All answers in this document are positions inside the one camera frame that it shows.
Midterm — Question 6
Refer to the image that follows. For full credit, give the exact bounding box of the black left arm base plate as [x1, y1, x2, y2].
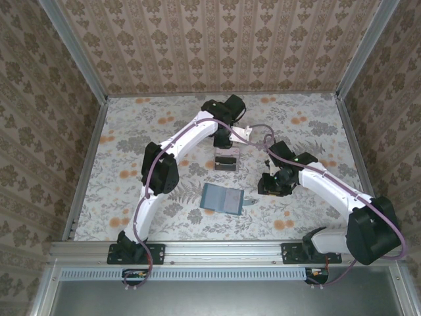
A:
[107, 242, 166, 265]

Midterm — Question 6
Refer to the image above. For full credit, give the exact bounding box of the aluminium side rail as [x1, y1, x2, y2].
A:
[335, 97, 391, 238]
[62, 97, 109, 242]

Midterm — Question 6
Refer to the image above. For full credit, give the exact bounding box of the grey metal panel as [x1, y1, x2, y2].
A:
[49, 279, 407, 316]

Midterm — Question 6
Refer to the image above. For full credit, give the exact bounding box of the teal card holder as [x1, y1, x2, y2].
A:
[199, 183, 257, 217]

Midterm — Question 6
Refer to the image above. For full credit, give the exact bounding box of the grey slotted cable duct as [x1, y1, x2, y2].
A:
[61, 267, 312, 281]

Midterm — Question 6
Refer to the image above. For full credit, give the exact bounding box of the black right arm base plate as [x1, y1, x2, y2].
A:
[282, 242, 343, 265]

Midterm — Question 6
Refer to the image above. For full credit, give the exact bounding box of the aluminium corner post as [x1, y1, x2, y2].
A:
[38, 0, 109, 103]
[335, 0, 404, 99]

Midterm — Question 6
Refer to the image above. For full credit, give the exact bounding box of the floral patterned table cover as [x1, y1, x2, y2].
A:
[74, 93, 379, 241]

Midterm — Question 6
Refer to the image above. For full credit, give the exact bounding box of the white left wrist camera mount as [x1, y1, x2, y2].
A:
[230, 124, 254, 144]

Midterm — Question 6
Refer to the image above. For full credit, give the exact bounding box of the aluminium mounting rail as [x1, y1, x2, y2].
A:
[49, 240, 404, 266]

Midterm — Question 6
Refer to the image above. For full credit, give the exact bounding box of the black connector box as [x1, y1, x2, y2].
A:
[122, 268, 151, 286]
[305, 267, 330, 284]

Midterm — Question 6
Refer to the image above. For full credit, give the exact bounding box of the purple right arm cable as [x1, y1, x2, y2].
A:
[264, 146, 407, 290]

